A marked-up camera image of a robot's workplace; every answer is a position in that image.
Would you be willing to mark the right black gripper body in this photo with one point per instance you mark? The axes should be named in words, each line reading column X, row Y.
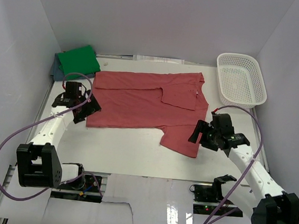
column 211, row 135

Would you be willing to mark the white paper sheets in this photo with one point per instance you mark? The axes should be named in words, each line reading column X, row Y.
column 158, row 59

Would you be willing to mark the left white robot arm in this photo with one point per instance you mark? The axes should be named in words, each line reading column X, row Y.
column 38, row 162

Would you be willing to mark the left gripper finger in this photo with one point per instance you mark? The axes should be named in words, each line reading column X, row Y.
column 90, row 107
column 79, row 117

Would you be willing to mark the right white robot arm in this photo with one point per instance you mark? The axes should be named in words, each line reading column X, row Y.
column 266, row 202

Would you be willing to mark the blue folded t-shirt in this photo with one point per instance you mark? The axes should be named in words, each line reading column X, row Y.
column 58, row 74

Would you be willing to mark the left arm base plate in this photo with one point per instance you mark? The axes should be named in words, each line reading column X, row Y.
column 88, row 190

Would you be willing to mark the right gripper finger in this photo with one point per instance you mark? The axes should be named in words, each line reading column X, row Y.
column 206, row 143
column 197, row 131

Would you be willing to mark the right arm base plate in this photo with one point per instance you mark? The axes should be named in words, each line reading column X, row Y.
column 205, row 202

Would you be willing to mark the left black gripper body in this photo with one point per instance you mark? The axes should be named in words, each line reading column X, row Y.
column 81, row 98

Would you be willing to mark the white plastic basket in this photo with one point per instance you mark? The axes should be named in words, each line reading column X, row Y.
column 240, row 80

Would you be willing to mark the red t-shirt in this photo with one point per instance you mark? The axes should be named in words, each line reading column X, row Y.
column 172, row 103

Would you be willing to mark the green folded t-shirt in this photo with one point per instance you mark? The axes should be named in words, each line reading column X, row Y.
column 79, row 60

